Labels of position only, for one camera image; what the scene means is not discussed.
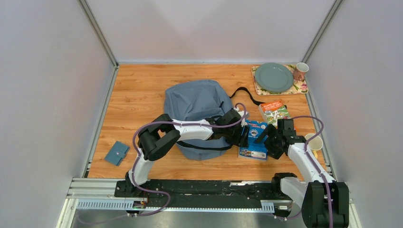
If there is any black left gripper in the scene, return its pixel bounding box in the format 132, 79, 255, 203
224, 123, 250, 150

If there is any light blue treehouse book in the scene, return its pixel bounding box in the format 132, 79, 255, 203
238, 120, 268, 161

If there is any orange treehouse book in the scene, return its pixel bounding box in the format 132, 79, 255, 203
258, 100, 291, 127

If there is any blue-grey student backpack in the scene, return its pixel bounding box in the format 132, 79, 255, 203
164, 80, 234, 161

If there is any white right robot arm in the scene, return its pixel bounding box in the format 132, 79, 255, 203
255, 119, 349, 228

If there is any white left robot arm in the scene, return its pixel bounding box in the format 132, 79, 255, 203
126, 108, 249, 197

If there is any yellow mug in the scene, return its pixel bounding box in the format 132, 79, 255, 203
305, 133, 324, 159

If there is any teal round plate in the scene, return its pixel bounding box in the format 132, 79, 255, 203
254, 63, 294, 93

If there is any floral placemat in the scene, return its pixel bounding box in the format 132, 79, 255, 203
251, 66, 309, 96

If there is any pink mug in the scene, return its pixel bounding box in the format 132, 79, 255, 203
293, 62, 309, 81

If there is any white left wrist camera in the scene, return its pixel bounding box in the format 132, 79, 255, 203
233, 107, 249, 119

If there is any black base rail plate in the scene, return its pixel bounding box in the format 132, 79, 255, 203
114, 179, 293, 210

